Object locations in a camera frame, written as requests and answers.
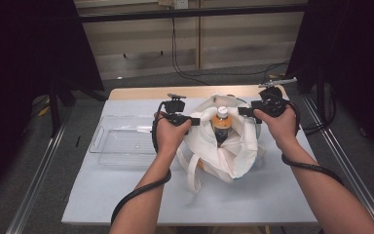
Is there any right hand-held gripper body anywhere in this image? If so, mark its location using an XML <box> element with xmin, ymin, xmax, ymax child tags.
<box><xmin>251</xmin><ymin>77</ymin><xmax>298</xmax><ymax>118</ymax></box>

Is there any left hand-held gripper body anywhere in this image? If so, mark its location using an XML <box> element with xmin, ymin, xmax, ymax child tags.
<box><xmin>160</xmin><ymin>93</ymin><xmax>190</xmax><ymax>127</ymax></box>

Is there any orange bottle with white cap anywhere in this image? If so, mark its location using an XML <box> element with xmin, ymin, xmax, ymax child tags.
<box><xmin>210</xmin><ymin>105</ymin><xmax>234</xmax><ymax>148</ymax></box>

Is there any white printed tote bag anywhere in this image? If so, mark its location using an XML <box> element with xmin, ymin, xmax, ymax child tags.
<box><xmin>174</xmin><ymin>93</ymin><xmax>263</xmax><ymax>195</ymax></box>

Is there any clear plastic tray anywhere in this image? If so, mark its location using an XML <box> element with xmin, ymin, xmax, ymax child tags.
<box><xmin>89</xmin><ymin>114</ymin><xmax>160</xmax><ymax>168</ymax></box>

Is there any person's right hand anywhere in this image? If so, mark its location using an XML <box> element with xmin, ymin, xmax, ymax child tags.
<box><xmin>252</xmin><ymin>105</ymin><xmax>302</xmax><ymax>154</ymax></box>

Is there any person's left hand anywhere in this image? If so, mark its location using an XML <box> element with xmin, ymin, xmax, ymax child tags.
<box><xmin>154</xmin><ymin>110</ymin><xmax>193</xmax><ymax>157</ymax></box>

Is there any black metal stand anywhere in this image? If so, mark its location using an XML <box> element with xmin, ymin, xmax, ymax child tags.
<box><xmin>47</xmin><ymin>77</ymin><xmax>109</xmax><ymax>138</ymax></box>
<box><xmin>315</xmin><ymin>66</ymin><xmax>338</xmax><ymax>132</ymax></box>

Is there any light blue table mat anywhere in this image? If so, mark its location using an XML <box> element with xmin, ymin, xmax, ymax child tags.
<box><xmin>61</xmin><ymin>95</ymin><xmax>319</xmax><ymax>226</ymax></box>

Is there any black curtain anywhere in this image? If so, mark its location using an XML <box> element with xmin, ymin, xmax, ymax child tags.
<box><xmin>0</xmin><ymin>0</ymin><xmax>105</xmax><ymax>206</ymax></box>
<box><xmin>285</xmin><ymin>0</ymin><xmax>374</xmax><ymax>165</ymax></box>

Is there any black horizontal bar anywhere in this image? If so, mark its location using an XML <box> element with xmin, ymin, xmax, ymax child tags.
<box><xmin>77</xmin><ymin>4</ymin><xmax>309</xmax><ymax>23</ymax></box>

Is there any black floor cable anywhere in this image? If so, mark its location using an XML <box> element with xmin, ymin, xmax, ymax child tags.
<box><xmin>204</xmin><ymin>59</ymin><xmax>290</xmax><ymax>86</ymax></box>

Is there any black hanging cable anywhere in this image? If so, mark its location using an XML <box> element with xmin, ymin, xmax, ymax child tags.
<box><xmin>170</xmin><ymin>18</ymin><xmax>212</xmax><ymax>86</ymax></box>

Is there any left hand-held gripper black cable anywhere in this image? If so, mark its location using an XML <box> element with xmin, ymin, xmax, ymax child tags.
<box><xmin>110</xmin><ymin>100</ymin><xmax>173</xmax><ymax>226</ymax></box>

